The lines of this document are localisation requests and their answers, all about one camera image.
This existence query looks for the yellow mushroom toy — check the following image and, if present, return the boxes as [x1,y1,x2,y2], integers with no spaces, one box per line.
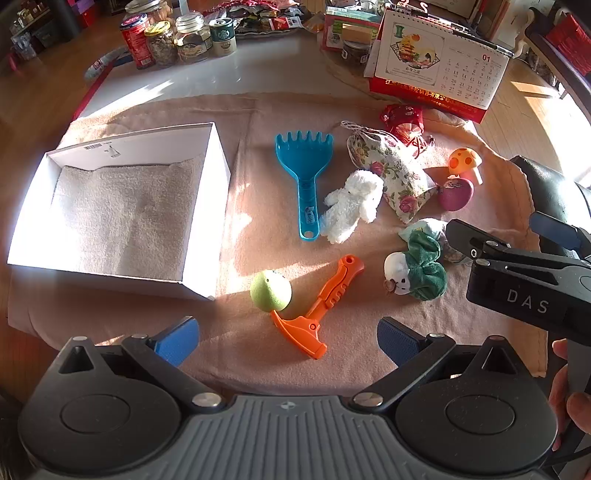
[447,148,484,185]

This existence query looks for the magenta toy egg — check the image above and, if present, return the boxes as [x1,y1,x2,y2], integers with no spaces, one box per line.
[437,178,475,212]

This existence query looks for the round beige placemat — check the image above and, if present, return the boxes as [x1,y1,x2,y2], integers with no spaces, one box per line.
[322,46,384,95]

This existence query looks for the red tin can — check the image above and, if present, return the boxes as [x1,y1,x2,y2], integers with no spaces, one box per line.
[119,14,157,70]

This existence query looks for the dark labelled jar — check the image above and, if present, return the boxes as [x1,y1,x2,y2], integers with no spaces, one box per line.
[342,41,371,66]

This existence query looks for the dark wooden chair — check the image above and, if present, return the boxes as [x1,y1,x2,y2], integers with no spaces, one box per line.
[521,0,591,114]

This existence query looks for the floral drawstring pouch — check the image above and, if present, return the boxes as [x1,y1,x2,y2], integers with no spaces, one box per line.
[341,121,439,225]

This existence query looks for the green white plush toy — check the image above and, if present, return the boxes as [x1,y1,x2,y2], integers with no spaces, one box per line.
[399,229,448,302]

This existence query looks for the desk calendar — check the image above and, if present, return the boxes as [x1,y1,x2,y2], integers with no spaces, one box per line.
[364,9,514,124]

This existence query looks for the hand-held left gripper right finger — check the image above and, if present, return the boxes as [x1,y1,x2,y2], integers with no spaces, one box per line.
[351,316,525,414]

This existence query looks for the blue toy rake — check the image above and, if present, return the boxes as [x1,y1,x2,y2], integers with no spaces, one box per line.
[275,130,334,241]

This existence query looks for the green ball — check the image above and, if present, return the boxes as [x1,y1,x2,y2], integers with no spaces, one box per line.
[250,270,293,312]

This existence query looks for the pink cardboard box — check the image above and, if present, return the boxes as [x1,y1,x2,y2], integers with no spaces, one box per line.
[322,6,385,52]

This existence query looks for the black leather chair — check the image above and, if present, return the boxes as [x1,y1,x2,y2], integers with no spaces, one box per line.
[510,155,591,259]

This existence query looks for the person's right hand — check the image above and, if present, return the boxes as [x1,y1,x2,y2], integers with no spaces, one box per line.
[549,339,591,435]

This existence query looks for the beige table cloth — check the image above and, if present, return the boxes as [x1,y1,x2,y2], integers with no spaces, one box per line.
[7,91,550,378]

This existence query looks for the glass jar with metal lid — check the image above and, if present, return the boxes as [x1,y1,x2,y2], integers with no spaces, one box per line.
[174,13,212,64]

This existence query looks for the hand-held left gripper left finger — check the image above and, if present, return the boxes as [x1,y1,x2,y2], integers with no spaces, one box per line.
[58,316,223,412]

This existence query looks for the blue and white plastic bag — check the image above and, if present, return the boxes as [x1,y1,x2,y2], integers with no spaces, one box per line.
[84,47,136,85]

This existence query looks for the pale green cloth pouch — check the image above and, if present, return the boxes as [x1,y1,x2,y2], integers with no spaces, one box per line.
[399,218,472,267]

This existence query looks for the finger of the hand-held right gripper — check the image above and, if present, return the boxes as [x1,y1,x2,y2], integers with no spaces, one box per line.
[445,219,591,278]
[530,211,591,253]

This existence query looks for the beige towel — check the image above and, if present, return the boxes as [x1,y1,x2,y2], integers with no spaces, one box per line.
[48,154,207,282]

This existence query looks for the glass jar of nuts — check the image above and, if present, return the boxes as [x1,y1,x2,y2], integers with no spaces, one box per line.
[144,21,179,68]

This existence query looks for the white cardboard box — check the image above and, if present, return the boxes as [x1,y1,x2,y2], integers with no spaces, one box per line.
[7,122,232,302]

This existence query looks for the pile of snack packets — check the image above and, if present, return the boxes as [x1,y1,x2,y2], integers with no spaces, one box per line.
[228,4,303,35]

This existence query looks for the red drawstring pouch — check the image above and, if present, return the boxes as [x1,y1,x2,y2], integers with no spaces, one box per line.
[379,104,435,160]

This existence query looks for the large glass jar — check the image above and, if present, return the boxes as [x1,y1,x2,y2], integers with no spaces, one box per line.
[124,0,171,25]

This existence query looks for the orange toy hammer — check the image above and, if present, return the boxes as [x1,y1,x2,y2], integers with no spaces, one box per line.
[270,254,365,360]

